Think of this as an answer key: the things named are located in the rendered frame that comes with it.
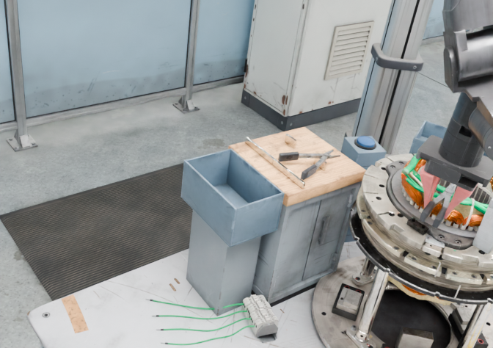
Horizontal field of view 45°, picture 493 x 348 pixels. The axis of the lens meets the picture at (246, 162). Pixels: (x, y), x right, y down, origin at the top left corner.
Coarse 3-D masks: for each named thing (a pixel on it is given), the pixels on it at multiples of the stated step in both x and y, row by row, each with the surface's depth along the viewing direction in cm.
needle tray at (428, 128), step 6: (426, 120) 137; (420, 126) 134; (426, 126) 138; (432, 126) 137; (438, 126) 136; (444, 126) 136; (420, 132) 135; (426, 132) 138; (432, 132) 137; (438, 132) 137; (444, 132) 136; (414, 138) 129; (420, 138) 138; (426, 138) 138; (414, 144) 130; (420, 144) 129; (414, 150) 130
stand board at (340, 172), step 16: (304, 128) 126; (240, 144) 117; (272, 144) 119; (304, 144) 120; (320, 144) 121; (256, 160) 113; (304, 160) 115; (336, 160) 116; (272, 176) 108; (320, 176) 111; (336, 176) 111; (352, 176) 113; (288, 192) 105; (304, 192) 106; (320, 192) 109
